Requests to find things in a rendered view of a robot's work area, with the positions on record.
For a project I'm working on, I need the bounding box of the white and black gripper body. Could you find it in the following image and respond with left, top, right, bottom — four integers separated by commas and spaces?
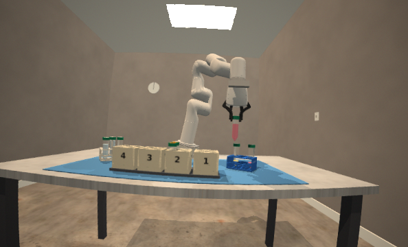
226, 87, 248, 108

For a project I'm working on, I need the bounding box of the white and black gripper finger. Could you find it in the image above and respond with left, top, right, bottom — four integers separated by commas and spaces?
223, 100, 233, 121
239, 102, 251, 122

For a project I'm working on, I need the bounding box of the blue bench mat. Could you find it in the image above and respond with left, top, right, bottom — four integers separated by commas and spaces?
43, 156, 309, 185

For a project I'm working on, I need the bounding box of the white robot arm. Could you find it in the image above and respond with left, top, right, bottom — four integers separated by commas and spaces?
177, 54, 250, 146

